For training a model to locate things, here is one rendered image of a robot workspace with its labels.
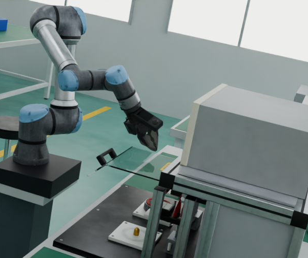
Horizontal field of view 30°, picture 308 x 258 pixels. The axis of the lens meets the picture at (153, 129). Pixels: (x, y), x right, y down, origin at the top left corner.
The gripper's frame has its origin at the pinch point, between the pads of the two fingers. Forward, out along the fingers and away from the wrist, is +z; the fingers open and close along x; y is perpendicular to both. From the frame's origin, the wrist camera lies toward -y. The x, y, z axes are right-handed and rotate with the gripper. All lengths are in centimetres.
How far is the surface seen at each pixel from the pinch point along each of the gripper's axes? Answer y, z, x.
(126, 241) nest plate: -14.1, 10.8, 35.5
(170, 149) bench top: 68, 51, -49
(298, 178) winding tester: -65, 0, 0
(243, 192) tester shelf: -57, -5, 14
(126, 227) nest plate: -5.2, 12.9, 28.9
